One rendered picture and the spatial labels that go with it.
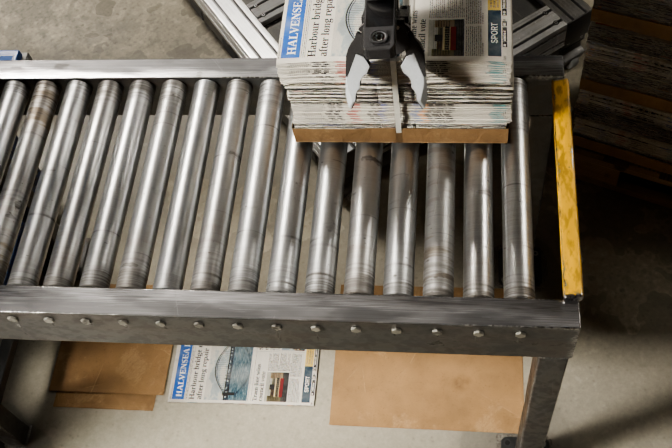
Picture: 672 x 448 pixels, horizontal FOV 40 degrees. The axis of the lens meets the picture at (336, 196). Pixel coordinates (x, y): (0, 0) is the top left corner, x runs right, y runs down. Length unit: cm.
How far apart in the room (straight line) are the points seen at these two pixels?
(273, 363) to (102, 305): 83
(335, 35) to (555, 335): 59
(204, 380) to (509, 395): 75
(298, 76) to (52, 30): 178
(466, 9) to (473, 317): 49
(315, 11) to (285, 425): 111
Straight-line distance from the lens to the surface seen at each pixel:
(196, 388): 234
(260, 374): 231
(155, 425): 234
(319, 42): 148
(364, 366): 229
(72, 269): 164
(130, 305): 155
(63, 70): 190
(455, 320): 145
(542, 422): 188
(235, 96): 174
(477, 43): 146
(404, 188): 157
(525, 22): 259
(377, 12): 134
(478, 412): 224
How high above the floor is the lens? 212
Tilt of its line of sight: 57 degrees down
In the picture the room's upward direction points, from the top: 11 degrees counter-clockwise
